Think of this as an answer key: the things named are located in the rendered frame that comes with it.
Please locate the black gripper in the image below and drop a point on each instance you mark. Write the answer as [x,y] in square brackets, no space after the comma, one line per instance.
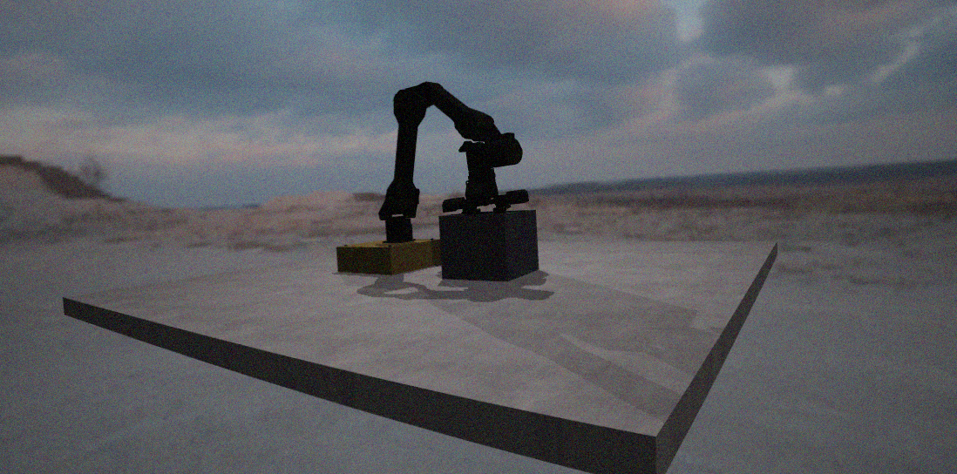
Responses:
[502,202]

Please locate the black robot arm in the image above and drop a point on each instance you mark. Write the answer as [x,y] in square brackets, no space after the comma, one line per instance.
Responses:
[498,150]

